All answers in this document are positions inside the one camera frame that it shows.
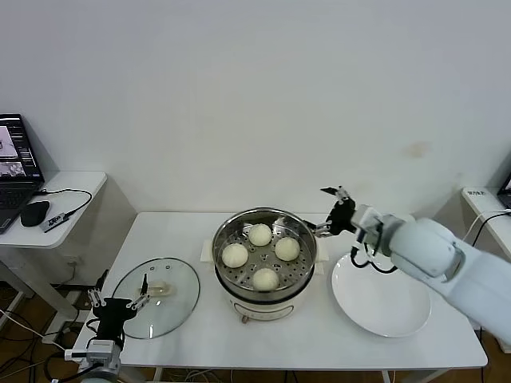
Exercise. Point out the large white plate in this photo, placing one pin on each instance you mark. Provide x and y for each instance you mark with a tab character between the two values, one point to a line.
371	307

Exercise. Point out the white side table with label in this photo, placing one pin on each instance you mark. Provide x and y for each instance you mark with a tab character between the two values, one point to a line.
473	201

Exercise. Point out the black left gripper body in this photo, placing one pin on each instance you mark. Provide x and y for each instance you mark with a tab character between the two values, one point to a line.
113	315

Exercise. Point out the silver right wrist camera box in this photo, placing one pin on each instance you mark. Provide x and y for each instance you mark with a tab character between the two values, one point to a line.
368	223

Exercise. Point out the cream electric cooker pot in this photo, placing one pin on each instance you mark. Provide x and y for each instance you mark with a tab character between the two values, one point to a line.
259	307

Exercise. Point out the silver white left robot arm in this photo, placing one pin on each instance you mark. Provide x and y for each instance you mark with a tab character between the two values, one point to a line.
100	373

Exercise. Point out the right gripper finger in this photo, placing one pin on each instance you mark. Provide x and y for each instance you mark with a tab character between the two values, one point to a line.
322	229
342	195

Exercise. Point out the black computer mouse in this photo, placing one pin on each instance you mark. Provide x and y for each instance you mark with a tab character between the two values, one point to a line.
35	212

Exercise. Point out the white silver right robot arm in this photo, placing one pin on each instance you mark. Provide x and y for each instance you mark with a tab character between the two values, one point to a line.
423	247

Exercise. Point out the stainless steel steamer basket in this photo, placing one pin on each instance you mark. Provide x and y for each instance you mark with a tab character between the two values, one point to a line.
235	279

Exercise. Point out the white side table beige panel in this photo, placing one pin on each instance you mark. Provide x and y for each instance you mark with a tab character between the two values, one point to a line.
80	183

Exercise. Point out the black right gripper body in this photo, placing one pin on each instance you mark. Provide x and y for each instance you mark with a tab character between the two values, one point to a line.
342	217

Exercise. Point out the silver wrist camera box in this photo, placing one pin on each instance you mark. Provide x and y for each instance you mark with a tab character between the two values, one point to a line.
368	223
104	349

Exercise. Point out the white steamed baozi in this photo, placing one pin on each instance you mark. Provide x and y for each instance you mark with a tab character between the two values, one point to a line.
234	255
287	249
265	279
260	234

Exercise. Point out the round glass pot lid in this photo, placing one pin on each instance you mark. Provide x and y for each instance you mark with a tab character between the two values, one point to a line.
175	287

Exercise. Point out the black open laptop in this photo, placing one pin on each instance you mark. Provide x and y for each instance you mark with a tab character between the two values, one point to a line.
16	159

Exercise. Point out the white wall socket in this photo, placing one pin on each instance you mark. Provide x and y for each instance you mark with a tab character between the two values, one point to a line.
76	262

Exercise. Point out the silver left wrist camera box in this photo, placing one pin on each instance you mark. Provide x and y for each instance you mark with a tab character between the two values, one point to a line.
104	349

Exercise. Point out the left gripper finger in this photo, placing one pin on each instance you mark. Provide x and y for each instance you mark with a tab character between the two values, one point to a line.
139	302
96	299

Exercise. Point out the small grey usb device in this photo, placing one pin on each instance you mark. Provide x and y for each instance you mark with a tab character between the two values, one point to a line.
54	221

